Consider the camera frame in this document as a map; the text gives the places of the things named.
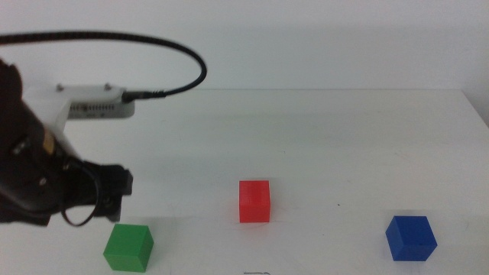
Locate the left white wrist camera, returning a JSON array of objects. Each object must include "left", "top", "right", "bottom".
[{"left": 22, "top": 82, "right": 136, "bottom": 154}]

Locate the red cube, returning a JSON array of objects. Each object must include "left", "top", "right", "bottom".
[{"left": 238, "top": 180, "right": 271, "bottom": 224}]

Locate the blue cube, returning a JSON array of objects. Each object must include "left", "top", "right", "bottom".
[{"left": 384, "top": 215, "right": 439, "bottom": 262}]

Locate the green cube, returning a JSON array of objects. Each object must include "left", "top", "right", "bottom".
[{"left": 102, "top": 223, "right": 155, "bottom": 273}]

